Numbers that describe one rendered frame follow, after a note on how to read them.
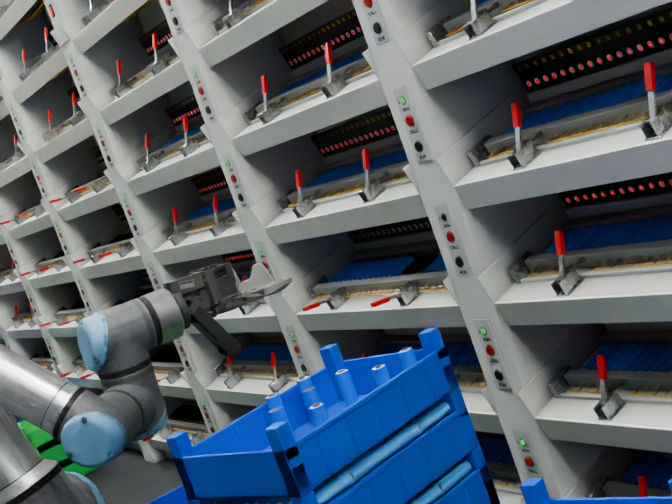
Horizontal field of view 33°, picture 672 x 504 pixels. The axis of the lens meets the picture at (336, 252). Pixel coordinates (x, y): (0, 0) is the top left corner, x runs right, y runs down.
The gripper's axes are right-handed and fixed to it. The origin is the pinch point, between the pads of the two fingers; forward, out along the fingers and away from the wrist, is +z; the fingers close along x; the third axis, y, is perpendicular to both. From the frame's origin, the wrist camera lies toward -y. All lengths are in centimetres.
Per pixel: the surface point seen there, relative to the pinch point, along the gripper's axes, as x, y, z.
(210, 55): 27, 46, 15
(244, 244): 44.3, 6.0, 16.7
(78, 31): 100, 70, 16
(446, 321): -23.7, -13.9, 17.3
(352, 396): -61, -10, -24
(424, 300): -17.5, -10.2, 18.3
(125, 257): 124, 9, 16
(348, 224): -3.0, 6.0, 16.6
